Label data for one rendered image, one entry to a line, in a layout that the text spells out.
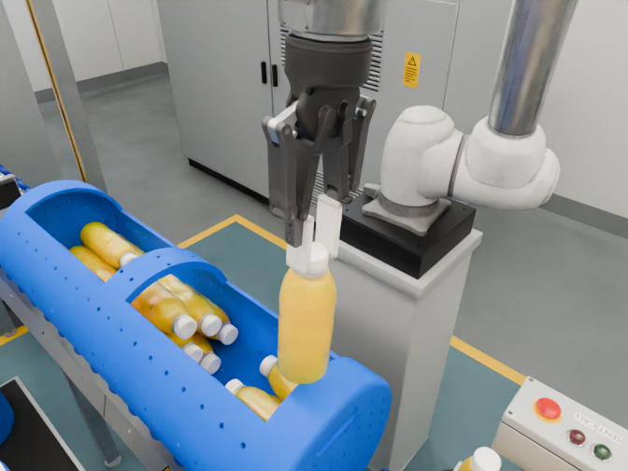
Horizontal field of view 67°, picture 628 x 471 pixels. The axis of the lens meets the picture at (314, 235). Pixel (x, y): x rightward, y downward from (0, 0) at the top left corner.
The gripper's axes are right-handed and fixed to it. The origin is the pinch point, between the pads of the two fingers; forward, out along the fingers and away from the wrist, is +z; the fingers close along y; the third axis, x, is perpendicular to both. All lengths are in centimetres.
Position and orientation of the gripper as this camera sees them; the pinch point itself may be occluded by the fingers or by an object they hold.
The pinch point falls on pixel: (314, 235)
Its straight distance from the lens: 51.1
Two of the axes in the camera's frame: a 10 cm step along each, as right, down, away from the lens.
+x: 7.3, 4.1, -5.5
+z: -0.7, 8.4, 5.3
